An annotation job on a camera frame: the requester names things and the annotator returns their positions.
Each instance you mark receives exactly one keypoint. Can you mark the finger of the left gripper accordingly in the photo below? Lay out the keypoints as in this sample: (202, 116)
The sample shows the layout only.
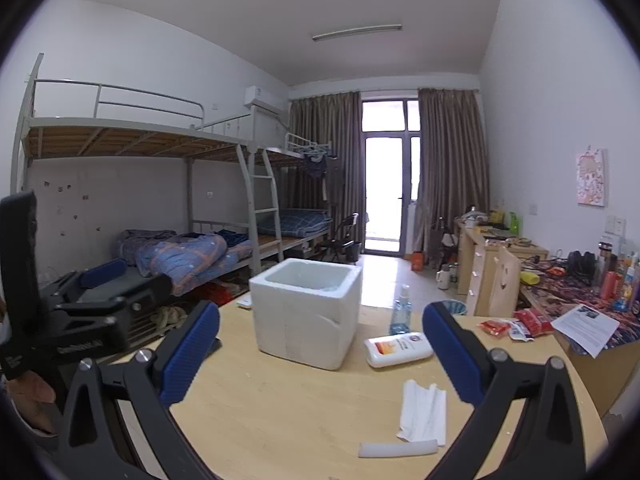
(103, 273)

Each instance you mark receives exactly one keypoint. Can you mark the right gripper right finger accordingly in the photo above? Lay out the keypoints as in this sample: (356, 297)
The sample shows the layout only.
(547, 442)

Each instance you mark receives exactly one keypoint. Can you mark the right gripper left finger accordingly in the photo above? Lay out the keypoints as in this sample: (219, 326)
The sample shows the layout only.
(94, 442)

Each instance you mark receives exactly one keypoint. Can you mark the white tissue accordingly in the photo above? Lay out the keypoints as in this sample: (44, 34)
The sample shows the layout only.
(423, 414)

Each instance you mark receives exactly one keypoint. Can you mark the person's left hand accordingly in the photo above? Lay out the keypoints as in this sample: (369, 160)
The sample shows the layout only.
(31, 395)

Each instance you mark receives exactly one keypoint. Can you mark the blue orange quilt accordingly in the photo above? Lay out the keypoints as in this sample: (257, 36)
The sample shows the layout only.
(189, 260)

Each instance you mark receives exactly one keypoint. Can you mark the metal bunk bed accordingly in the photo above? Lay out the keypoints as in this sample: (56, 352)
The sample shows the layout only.
(104, 158)

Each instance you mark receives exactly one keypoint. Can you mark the red snack packet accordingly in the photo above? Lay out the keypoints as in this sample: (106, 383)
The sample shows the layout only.
(535, 322)

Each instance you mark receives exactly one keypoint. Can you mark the white printed paper sheet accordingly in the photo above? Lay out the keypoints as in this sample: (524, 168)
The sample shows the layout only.
(587, 327)

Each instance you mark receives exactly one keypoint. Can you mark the orange snack packet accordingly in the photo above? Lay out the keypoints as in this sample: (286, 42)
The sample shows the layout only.
(495, 328)

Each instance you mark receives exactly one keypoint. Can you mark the black smartphone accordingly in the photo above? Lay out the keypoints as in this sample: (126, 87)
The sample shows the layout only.
(215, 346)

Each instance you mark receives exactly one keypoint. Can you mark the wooden smiley chair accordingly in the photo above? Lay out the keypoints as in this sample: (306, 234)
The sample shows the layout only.
(506, 286)

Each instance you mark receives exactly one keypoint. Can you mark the white remote control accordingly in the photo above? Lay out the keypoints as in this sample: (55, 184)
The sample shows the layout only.
(245, 302)

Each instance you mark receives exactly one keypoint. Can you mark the blue lined trash bin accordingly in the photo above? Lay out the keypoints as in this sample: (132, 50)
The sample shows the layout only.
(455, 307)

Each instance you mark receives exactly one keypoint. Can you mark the wooden drawer desk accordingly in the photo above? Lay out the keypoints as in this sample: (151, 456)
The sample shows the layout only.
(477, 264)

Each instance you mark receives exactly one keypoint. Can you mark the white lotion pump bottle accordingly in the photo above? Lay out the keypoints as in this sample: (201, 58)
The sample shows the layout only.
(394, 350)

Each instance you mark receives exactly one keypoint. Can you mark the white styrofoam box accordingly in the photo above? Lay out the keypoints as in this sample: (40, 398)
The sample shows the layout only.
(307, 311)

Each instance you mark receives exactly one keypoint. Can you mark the black folding chair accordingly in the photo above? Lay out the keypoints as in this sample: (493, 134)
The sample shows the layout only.
(340, 247)

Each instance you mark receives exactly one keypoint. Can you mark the white air conditioner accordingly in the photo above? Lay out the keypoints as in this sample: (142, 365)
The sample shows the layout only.
(257, 96)

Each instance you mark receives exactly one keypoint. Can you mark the brown right curtain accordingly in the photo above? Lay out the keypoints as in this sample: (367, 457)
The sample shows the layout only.
(453, 162)

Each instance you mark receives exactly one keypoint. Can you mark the brown curtain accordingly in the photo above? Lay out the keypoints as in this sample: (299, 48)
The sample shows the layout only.
(453, 162)
(335, 181)

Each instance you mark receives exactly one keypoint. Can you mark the brown left curtain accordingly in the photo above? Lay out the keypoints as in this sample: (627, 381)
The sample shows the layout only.
(335, 181)

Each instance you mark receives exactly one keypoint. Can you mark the glass balcony door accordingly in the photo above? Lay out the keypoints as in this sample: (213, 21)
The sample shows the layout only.
(391, 131)

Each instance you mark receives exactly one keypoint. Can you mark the ceiling fluorescent lamp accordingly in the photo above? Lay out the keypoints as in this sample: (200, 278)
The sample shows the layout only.
(356, 31)

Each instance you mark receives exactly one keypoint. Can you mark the pink cartoon wall picture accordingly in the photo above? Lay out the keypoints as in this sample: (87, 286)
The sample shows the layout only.
(591, 177)

